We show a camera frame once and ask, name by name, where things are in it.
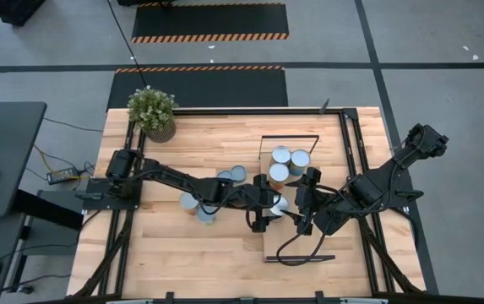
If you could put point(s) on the black aluminium rig frame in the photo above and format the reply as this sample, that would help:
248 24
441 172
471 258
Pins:
241 112

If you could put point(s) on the wooden shelf with black frame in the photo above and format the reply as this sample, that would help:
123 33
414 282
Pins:
292 242

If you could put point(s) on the black box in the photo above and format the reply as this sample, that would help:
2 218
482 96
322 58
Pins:
13 10

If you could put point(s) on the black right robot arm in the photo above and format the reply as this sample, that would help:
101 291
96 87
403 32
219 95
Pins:
368 190

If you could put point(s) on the short teal tuna can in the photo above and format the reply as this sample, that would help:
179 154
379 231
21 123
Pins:
239 173

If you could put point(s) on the black hazard striped floor mat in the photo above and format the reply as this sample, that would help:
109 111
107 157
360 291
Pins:
210 21
208 88

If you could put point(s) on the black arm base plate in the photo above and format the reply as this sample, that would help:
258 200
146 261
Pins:
398 202
98 202

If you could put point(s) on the black power adapter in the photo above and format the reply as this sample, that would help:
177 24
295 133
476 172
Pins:
61 176

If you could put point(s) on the white and green fruit can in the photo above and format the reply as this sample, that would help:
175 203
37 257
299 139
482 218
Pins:
205 216

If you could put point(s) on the pink and teal can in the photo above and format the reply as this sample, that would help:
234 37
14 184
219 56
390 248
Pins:
224 174

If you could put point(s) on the orange and cream dotted can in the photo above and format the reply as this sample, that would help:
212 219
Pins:
278 172

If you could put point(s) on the orange labelled can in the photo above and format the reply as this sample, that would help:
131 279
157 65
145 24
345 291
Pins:
188 201

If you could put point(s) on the dark grey desk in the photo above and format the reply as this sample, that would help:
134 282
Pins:
5 148

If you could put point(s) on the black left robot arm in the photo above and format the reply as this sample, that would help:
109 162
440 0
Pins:
174 177

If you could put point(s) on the potted green plant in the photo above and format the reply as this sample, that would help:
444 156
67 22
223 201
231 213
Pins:
152 112

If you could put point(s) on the black desk base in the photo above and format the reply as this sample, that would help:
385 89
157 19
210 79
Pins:
51 211

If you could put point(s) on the green oranges can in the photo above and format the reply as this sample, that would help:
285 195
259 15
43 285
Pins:
281 154

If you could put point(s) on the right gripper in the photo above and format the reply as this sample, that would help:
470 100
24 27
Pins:
313 202

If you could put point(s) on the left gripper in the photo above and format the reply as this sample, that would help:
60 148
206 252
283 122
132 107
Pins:
254 202

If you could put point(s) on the blue cherries can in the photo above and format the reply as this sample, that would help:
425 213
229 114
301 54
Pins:
300 159

